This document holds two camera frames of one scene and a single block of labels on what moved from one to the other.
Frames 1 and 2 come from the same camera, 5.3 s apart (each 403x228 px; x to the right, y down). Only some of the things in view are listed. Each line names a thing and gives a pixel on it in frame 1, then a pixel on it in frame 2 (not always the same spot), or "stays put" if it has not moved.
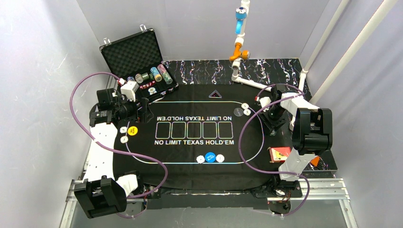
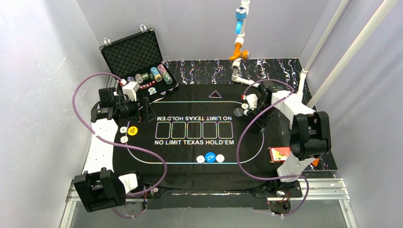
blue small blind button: [210, 156] stays put
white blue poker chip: [123, 129] stays put
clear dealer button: [238, 111] stays put
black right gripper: [274, 116] -> [256, 111]
